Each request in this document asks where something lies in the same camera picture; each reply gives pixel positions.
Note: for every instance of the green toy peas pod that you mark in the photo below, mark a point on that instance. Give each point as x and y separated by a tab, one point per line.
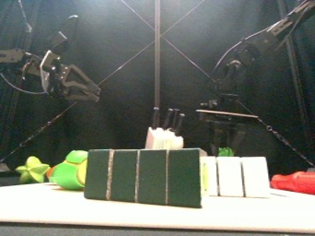
226	151

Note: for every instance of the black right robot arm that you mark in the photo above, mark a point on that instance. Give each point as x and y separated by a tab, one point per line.
266	37

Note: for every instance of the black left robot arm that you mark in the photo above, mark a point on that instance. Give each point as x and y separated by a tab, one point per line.
13	56

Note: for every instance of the white toy knife block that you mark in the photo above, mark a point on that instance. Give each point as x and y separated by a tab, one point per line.
165	140

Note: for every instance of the white sliced toy block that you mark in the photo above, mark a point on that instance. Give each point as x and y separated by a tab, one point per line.
238	176

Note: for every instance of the red toy food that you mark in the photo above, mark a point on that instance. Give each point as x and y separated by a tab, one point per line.
293	182

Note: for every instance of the dark green sliced toy vegetable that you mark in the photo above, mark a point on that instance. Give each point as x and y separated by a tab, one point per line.
144	176

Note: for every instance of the green toy avocado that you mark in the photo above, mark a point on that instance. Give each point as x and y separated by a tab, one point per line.
70	173

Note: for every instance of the light green star-shaped toy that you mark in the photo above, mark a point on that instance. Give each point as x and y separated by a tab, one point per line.
33	169

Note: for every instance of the white cutting board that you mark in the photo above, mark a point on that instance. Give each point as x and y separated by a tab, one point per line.
156	215

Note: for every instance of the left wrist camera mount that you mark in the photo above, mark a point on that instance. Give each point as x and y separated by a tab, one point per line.
65	33

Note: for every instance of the vertical metal frame pole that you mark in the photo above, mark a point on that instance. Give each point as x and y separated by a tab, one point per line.
157	55

